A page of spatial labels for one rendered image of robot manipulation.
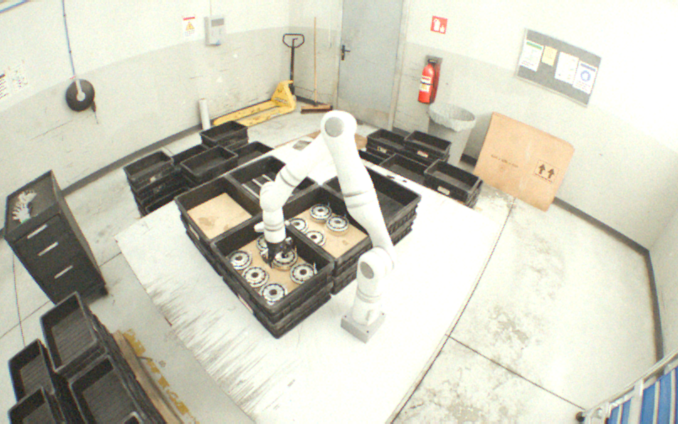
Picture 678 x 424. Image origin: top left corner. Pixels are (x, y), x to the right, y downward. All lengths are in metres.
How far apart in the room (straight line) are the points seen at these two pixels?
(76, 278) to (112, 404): 1.06
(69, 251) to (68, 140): 2.06
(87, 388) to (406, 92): 4.30
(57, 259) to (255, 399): 1.67
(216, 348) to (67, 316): 1.06
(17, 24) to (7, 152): 1.38
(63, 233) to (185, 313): 1.19
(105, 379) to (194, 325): 0.70
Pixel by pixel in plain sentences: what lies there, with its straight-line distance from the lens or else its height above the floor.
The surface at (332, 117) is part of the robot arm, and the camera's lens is 0.83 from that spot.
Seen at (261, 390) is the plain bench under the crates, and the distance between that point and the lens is 1.11.
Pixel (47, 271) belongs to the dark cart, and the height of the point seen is 0.50.
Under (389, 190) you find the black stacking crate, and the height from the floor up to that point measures 0.87.
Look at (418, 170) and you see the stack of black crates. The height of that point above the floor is 0.42.
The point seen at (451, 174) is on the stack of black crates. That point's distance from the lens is 2.62.
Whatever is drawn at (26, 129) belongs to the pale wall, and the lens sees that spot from 4.06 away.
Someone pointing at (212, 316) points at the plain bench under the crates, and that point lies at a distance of 1.28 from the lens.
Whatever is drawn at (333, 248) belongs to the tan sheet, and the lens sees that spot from 1.28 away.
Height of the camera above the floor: 1.75
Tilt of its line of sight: 39 degrees down
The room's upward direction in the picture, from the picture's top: 4 degrees clockwise
